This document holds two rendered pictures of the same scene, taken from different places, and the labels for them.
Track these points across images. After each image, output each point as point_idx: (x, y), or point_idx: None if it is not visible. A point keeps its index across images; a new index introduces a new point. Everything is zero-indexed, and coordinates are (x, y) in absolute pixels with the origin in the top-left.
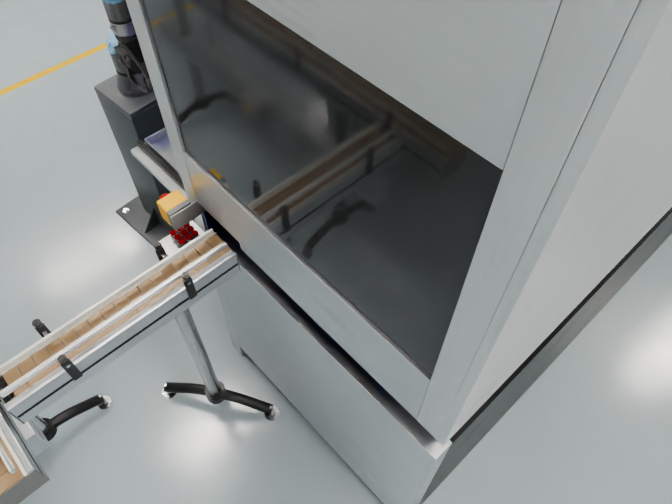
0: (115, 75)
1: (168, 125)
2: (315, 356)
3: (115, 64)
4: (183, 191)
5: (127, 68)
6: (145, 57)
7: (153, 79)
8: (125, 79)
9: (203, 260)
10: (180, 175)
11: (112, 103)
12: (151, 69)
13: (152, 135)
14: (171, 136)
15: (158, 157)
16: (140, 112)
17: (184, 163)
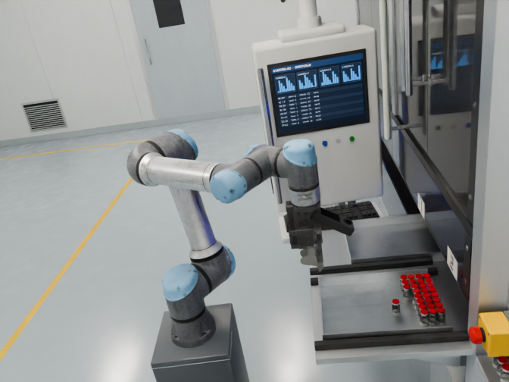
0: (158, 339)
1: (496, 214)
2: None
3: (183, 311)
4: (423, 345)
5: (320, 241)
6: (496, 129)
7: (498, 155)
8: (195, 324)
9: None
10: (480, 290)
11: (191, 362)
12: (502, 140)
13: (323, 327)
14: (494, 230)
15: (357, 338)
16: (230, 348)
17: (507, 257)
